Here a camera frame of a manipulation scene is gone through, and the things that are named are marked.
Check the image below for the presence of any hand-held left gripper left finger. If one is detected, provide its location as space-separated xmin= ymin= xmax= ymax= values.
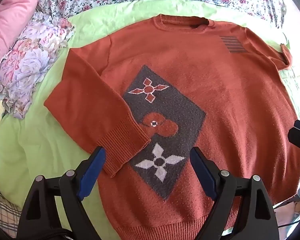
xmin=16 ymin=146 xmax=107 ymax=240

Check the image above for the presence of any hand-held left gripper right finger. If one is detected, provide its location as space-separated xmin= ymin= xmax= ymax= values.
xmin=191 ymin=146 xmax=282 ymax=240

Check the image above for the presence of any orange knit sweater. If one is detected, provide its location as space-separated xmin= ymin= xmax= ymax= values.
xmin=44 ymin=14 xmax=300 ymax=240

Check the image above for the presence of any light green bedsheet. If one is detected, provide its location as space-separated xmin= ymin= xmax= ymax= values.
xmin=0 ymin=0 xmax=300 ymax=240

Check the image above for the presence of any plaid cloth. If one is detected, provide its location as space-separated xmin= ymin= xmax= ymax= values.
xmin=0 ymin=180 xmax=23 ymax=238

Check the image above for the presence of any pastel floral ruffled cloth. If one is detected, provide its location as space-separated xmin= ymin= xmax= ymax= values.
xmin=0 ymin=11 xmax=75 ymax=119

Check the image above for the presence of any pink pillow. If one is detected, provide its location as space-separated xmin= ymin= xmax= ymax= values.
xmin=0 ymin=0 xmax=44 ymax=73

